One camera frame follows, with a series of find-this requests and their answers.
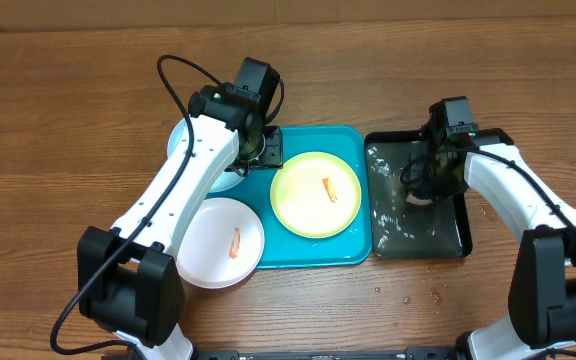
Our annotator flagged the green orange sponge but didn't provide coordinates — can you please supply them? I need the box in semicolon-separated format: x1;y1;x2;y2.
406;190;434;206

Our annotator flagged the light blue plate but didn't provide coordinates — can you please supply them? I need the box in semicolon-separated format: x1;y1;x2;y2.
166;117;247;194

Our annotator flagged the yellow-green plate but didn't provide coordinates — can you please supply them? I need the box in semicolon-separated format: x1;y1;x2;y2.
270;152;362;239

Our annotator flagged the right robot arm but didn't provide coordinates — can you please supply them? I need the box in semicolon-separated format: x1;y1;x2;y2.
400;97;576;359

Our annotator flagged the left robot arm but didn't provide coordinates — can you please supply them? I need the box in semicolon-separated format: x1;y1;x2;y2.
50;57;285;359

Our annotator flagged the black water tray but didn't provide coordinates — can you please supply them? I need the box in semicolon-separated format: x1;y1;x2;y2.
364;131;473;260

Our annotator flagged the white plate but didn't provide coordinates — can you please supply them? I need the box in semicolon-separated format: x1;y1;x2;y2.
177;198;265;289

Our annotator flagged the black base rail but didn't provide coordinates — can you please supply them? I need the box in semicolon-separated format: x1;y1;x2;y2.
190;346;468;360

